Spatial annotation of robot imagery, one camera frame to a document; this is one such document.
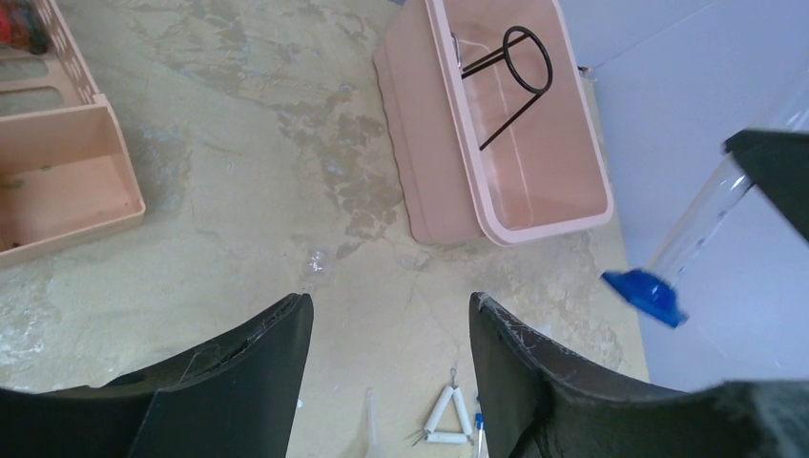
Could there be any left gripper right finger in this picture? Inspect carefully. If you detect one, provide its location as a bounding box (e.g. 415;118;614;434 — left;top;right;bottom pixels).
468;292;808;457

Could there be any colourful markers set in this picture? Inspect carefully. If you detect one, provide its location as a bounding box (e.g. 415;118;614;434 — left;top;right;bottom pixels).
1;0;49;55

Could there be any peach file organizer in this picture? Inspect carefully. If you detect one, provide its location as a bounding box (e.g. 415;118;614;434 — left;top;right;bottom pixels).
1;1;146;268

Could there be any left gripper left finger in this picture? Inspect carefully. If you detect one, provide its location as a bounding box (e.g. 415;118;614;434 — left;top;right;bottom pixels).
1;294;314;457

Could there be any blue capped test tube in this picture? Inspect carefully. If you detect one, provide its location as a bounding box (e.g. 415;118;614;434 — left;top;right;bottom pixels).
472;411;487;458

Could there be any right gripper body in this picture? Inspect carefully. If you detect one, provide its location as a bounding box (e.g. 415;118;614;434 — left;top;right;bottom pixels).
724;129;808;239

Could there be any pink plastic bin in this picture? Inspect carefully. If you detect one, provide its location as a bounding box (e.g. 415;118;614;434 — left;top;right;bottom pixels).
373;1;613;246

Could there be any glass stirring rod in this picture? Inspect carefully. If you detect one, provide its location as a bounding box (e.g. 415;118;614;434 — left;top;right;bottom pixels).
364;388;382;458

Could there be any white clay triangle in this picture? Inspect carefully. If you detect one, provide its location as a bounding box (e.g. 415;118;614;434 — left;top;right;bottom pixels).
410;367;475;448

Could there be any black metal tripod stand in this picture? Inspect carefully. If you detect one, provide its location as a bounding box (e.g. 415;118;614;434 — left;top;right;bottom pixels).
461;25;554;151

